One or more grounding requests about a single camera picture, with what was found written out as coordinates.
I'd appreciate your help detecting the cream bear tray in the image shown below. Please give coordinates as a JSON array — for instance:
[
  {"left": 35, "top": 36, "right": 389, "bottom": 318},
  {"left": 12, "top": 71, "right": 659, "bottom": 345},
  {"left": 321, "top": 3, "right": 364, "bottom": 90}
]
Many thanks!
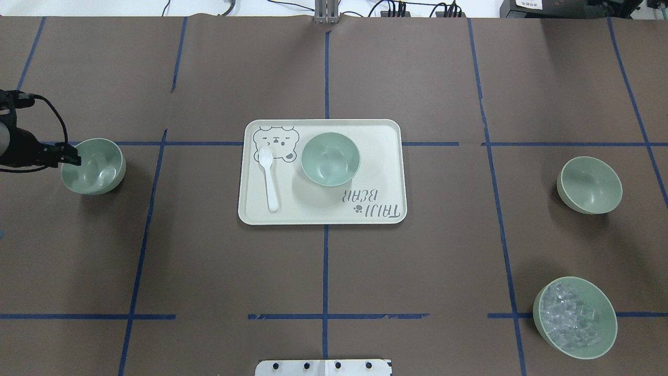
[{"left": 238, "top": 119, "right": 408, "bottom": 225}]

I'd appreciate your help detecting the black box device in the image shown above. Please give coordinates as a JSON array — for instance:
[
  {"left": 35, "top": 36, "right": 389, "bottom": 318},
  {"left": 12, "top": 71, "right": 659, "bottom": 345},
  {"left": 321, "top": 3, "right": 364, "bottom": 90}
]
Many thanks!
[{"left": 499, "top": 0, "right": 642, "bottom": 19}]

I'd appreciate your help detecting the aluminium frame post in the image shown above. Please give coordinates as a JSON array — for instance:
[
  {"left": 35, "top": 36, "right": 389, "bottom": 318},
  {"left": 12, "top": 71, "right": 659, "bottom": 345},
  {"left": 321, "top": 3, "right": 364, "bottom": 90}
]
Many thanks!
[{"left": 314, "top": 0, "right": 340, "bottom": 24}]

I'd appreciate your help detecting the green bowl on tray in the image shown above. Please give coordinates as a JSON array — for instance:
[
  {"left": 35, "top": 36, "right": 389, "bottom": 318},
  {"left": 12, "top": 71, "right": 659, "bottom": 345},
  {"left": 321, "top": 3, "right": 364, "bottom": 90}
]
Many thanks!
[{"left": 301, "top": 132, "right": 361, "bottom": 186}]

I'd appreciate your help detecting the white pedestal base plate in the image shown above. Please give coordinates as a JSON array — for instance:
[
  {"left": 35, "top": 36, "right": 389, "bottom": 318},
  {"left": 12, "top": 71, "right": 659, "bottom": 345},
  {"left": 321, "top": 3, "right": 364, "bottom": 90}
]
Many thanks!
[{"left": 255, "top": 359, "right": 393, "bottom": 375}]

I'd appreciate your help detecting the white plastic spoon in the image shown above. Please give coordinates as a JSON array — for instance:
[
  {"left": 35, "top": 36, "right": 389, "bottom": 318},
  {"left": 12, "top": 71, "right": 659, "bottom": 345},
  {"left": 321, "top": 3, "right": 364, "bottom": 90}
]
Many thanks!
[{"left": 258, "top": 147, "right": 279, "bottom": 213}]

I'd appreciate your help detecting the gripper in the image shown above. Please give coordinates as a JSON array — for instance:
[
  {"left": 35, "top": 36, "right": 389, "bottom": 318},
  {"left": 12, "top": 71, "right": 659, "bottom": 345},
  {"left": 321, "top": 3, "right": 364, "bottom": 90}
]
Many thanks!
[{"left": 1, "top": 122, "right": 82, "bottom": 168}]

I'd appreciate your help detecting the green bowl with ice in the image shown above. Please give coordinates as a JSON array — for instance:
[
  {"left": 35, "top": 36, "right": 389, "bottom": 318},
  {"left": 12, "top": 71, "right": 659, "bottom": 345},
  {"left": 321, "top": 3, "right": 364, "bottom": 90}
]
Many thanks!
[{"left": 532, "top": 276, "right": 618, "bottom": 360}]

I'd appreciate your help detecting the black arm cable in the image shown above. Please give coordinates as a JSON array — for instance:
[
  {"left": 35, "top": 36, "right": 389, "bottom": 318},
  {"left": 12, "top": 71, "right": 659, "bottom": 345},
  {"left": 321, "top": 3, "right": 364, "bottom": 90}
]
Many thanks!
[{"left": 0, "top": 93, "right": 69, "bottom": 173}]

